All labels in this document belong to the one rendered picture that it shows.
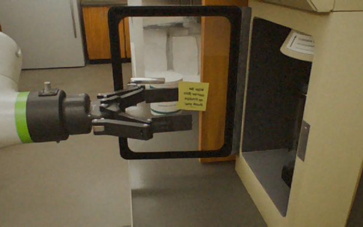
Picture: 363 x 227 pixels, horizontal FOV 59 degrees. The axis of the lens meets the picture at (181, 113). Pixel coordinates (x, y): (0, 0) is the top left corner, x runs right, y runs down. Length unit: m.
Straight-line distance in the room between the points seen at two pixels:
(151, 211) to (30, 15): 4.90
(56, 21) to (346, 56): 5.09
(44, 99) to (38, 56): 5.02
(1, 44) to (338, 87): 0.58
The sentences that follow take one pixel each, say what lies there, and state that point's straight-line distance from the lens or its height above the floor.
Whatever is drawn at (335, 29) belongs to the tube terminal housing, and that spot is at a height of 1.39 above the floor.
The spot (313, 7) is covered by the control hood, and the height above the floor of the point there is 1.42.
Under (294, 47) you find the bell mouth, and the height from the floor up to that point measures 1.33.
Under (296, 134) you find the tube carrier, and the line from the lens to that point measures 0.72.
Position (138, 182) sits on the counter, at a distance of 0.89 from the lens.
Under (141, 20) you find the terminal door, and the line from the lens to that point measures 0.76.
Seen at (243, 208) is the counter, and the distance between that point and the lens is 0.82.
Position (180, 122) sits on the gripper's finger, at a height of 1.23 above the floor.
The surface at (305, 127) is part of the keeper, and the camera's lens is 0.57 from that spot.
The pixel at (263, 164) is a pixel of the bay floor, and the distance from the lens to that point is 0.84.
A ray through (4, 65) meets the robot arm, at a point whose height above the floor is 1.31.
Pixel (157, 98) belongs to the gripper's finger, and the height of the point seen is 1.22.
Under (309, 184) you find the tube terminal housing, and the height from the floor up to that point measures 1.12.
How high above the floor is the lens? 1.46
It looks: 24 degrees down
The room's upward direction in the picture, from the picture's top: straight up
